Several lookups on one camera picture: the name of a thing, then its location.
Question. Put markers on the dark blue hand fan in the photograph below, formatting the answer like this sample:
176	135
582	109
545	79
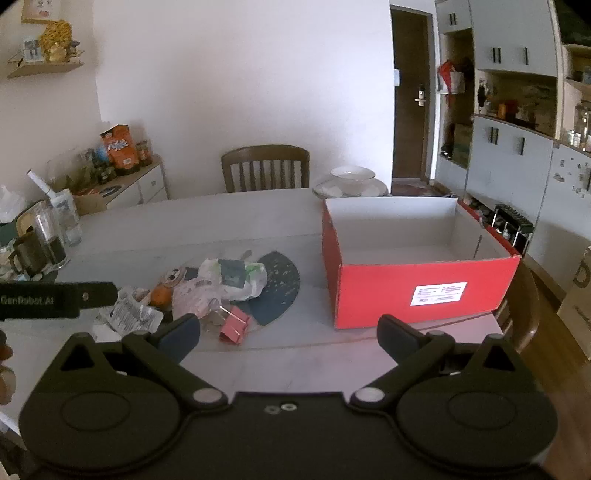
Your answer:
279	286

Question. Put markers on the orange snack bag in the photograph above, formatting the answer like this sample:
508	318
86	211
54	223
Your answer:
121	150

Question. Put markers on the grey wall cabinet unit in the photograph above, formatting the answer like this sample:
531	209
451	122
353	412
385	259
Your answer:
508	143

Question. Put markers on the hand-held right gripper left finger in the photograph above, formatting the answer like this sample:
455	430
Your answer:
180	337

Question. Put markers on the small photo frame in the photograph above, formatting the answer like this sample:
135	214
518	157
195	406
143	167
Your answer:
31	50

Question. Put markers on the small orange fruit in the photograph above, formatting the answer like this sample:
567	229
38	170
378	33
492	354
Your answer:
161	297

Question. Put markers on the pink plastic wrapper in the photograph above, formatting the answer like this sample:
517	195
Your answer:
194	293

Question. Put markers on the golden ornament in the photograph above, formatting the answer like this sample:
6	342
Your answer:
56	41

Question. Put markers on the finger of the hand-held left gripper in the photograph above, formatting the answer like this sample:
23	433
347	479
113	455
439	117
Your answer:
99	293

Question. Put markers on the white green-printed plastic bag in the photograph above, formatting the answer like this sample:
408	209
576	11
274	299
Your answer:
238	277

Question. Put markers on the black shoe rack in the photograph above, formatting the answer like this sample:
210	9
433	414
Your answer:
512	221

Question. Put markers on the white side cabinet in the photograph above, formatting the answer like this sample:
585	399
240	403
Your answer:
143	184

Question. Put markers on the white desktop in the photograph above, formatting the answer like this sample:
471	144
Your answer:
258	221

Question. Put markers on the wooden chair with curved back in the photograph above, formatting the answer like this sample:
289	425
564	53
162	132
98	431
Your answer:
524	314

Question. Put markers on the wooden slat-back chair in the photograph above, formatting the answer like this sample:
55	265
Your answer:
265	168

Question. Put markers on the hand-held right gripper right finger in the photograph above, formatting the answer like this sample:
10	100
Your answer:
393	334

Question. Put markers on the dark glass mug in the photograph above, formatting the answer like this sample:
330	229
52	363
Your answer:
27	256

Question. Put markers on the white bowl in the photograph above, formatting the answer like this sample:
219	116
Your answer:
353	175

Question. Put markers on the red cardboard box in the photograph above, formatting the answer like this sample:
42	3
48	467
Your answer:
383	295

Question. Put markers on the pink binder clip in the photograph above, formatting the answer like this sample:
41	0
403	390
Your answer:
235	325

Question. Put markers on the clear glass pitcher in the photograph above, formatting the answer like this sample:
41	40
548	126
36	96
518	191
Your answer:
48	235

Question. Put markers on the person's left hand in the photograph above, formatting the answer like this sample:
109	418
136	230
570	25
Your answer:
4	369

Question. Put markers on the brown wooden door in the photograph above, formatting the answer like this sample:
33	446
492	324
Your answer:
408	138

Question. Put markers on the cartoon-eyed round item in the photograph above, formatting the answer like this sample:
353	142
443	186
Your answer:
175	276

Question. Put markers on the red hanging bag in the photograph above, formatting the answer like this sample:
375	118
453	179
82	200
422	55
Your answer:
450	76

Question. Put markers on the foil blister pack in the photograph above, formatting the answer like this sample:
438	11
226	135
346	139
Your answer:
131	314

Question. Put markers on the red door mat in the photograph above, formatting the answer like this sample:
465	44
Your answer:
415	188

